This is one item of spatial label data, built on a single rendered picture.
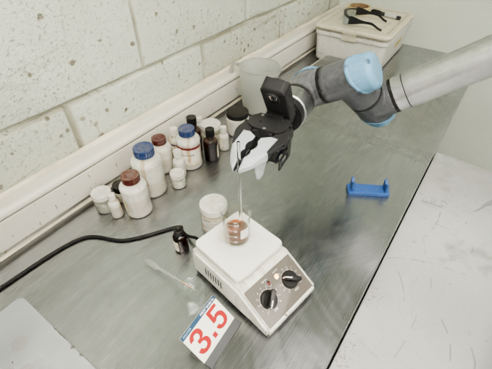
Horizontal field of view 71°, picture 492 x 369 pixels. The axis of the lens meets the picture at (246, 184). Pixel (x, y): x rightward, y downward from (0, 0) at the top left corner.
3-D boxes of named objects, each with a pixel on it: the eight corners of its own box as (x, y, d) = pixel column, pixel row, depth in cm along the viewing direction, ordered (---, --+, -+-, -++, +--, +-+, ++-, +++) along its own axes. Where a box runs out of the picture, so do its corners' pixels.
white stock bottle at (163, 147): (167, 176, 90) (160, 146, 84) (149, 171, 92) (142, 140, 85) (179, 165, 94) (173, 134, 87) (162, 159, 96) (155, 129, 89)
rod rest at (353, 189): (386, 188, 87) (390, 177, 85) (389, 198, 85) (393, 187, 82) (345, 185, 88) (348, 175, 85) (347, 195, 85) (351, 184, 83)
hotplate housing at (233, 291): (314, 292, 65) (320, 268, 60) (267, 341, 59) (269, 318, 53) (233, 228, 77) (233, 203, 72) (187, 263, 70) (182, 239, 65)
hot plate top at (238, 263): (284, 245, 64) (285, 241, 63) (238, 285, 58) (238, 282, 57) (239, 211, 70) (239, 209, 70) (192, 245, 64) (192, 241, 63)
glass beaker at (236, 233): (255, 233, 65) (256, 203, 60) (244, 254, 62) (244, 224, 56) (227, 223, 67) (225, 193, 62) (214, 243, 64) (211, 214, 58)
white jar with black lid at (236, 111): (229, 138, 103) (228, 118, 98) (225, 127, 108) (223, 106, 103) (251, 135, 104) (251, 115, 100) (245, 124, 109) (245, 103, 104)
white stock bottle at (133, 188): (157, 202, 83) (148, 168, 76) (146, 220, 79) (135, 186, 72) (134, 198, 84) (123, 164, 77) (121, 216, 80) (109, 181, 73)
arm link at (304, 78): (325, 57, 73) (291, 69, 79) (307, 78, 66) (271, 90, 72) (337, 90, 77) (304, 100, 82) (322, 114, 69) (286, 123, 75)
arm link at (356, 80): (389, 69, 71) (339, 84, 78) (369, 39, 62) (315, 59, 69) (390, 104, 69) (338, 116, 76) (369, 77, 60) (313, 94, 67)
